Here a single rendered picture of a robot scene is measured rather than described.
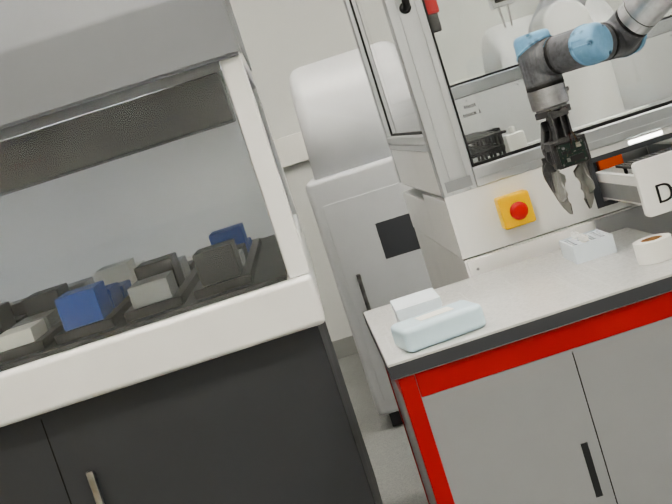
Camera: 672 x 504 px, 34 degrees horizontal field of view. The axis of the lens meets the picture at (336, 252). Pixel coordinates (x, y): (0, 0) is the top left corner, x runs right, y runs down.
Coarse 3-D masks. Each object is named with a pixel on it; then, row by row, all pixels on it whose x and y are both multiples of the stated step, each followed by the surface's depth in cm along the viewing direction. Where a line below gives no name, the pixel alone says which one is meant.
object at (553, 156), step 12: (564, 108) 210; (552, 120) 210; (564, 120) 212; (552, 132) 213; (564, 132) 210; (552, 144) 210; (564, 144) 211; (576, 144) 210; (552, 156) 213; (564, 156) 211; (576, 156) 211; (588, 156) 211; (564, 168) 213
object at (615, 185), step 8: (608, 168) 245; (616, 168) 245; (600, 176) 242; (608, 176) 235; (616, 176) 230; (624, 176) 224; (632, 176) 219; (600, 184) 243; (608, 184) 237; (616, 184) 231; (624, 184) 226; (632, 184) 220; (608, 192) 238; (616, 192) 232; (624, 192) 227; (632, 192) 221; (616, 200) 235; (624, 200) 229; (632, 200) 223; (640, 200) 218
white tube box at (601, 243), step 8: (592, 232) 229; (600, 232) 226; (560, 240) 230; (568, 240) 229; (576, 240) 225; (592, 240) 218; (600, 240) 218; (608, 240) 218; (568, 248) 222; (576, 248) 218; (584, 248) 218; (592, 248) 218; (600, 248) 218; (608, 248) 218; (616, 248) 218; (568, 256) 225; (576, 256) 218; (584, 256) 218; (592, 256) 218; (600, 256) 218
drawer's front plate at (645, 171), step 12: (660, 156) 210; (636, 168) 210; (648, 168) 210; (660, 168) 210; (636, 180) 211; (648, 180) 210; (660, 180) 210; (648, 192) 210; (660, 192) 210; (648, 204) 210; (660, 204) 210; (648, 216) 211
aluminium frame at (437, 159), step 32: (384, 0) 238; (416, 0) 238; (416, 32) 238; (416, 64) 239; (416, 96) 240; (448, 96) 240; (384, 128) 331; (448, 128) 241; (608, 128) 242; (640, 128) 243; (416, 160) 274; (448, 160) 242; (512, 160) 242; (448, 192) 242
